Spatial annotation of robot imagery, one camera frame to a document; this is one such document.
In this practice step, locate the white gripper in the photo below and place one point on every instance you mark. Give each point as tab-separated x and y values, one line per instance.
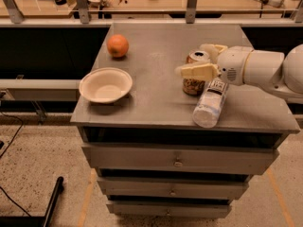
231	65

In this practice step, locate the orange soda can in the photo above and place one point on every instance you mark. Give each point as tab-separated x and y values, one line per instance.
194	87

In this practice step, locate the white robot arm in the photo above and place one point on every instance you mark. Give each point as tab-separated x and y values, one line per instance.
273	72

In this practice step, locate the clear plastic water bottle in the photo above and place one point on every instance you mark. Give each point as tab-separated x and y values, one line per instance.
208	109

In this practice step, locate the grey drawer cabinet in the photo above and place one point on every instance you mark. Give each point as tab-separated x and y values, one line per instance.
151	159

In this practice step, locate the orange fruit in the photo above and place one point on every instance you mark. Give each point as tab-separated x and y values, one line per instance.
117	46

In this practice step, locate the white paper bowl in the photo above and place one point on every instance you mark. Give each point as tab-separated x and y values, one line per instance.
105	85

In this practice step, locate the black metal stand leg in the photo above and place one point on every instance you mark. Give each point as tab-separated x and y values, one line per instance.
36	221

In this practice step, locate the grey railing post right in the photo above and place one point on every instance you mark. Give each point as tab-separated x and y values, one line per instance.
191	11

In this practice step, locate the grey railing post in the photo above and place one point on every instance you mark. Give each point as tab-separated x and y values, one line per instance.
191	11
83	11
15	14

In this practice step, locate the grey railing post middle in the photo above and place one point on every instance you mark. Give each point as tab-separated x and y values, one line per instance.
83	11

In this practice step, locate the grey railing post left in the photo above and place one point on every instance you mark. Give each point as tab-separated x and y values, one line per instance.
15	14

